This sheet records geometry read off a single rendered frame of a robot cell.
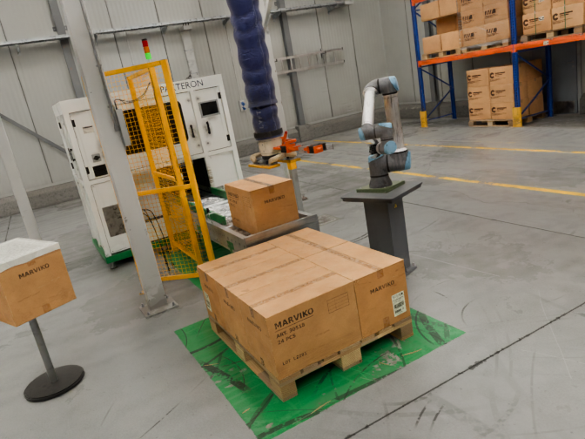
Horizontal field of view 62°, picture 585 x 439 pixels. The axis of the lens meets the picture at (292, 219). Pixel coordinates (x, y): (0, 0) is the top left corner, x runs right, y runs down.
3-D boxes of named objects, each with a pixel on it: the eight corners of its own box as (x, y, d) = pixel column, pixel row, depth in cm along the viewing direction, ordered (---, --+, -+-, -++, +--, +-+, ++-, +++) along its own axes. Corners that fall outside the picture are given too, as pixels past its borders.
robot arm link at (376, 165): (371, 173, 412) (368, 152, 409) (392, 171, 407) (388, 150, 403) (368, 177, 398) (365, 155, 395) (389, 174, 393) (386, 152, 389)
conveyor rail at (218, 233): (171, 217, 599) (167, 202, 594) (175, 216, 601) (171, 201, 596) (247, 260, 400) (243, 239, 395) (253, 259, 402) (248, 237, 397)
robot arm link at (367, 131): (362, 78, 384) (356, 132, 340) (378, 75, 380) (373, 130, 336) (366, 91, 392) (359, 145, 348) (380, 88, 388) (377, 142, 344)
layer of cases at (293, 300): (207, 313, 380) (196, 266, 369) (314, 270, 423) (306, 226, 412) (279, 381, 277) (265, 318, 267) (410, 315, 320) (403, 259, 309)
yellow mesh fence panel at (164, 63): (138, 294, 484) (75, 77, 427) (143, 290, 493) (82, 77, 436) (222, 285, 467) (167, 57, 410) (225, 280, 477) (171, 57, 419)
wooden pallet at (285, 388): (211, 329, 384) (207, 313, 380) (318, 286, 427) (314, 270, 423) (283, 402, 281) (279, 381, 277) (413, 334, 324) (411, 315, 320)
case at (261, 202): (232, 225, 459) (224, 184, 448) (271, 213, 475) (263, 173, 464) (258, 238, 406) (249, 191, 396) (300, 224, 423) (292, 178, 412)
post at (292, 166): (304, 258, 497) (286, 162, 470) (310, 256, 500) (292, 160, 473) (307, 260, 491) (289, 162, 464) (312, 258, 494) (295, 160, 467)
